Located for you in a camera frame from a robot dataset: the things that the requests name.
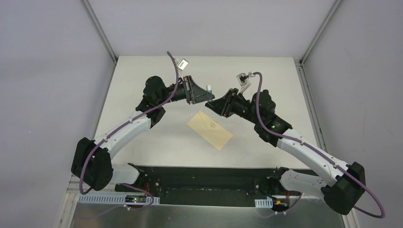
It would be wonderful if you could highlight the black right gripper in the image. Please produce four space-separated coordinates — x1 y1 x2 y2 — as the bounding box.
205 88 262 126

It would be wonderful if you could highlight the cream paper envelope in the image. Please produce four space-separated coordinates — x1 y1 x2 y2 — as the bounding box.
187 111 233 151

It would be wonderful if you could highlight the green white glue stick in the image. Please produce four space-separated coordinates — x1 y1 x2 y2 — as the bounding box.
206 85 215 103

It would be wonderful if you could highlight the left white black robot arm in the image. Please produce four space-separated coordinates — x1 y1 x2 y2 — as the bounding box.
71 76 215 192

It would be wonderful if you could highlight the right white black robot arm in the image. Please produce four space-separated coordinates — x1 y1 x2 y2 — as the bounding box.
205 88 365 215

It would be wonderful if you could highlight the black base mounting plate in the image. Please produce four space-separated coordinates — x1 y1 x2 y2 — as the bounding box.
133 166 298 207

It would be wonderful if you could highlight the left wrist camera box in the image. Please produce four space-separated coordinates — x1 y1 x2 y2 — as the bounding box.
175 58 189 71

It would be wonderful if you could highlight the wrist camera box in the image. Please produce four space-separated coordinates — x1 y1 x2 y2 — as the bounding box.
175 58 189 71
236 72 255 94

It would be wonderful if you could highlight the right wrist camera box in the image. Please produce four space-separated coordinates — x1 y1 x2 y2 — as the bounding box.
236 72 255 94

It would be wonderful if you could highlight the right white cable duct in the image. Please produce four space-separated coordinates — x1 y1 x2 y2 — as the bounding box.
254 198 273 209

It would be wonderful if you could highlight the white cable duct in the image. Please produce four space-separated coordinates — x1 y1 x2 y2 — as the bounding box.
78 194 160 206
254 198 273 209

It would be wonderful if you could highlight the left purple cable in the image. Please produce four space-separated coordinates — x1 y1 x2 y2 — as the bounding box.
78 51 183 211

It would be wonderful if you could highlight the purple cable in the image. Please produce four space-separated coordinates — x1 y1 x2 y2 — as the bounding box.
249 71 386 219
78 51 183 211

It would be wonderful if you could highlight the left white cable duct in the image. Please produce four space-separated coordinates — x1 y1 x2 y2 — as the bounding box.
78 194 160 206

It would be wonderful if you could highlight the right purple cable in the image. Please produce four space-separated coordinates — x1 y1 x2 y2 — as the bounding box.
249 71 386 219

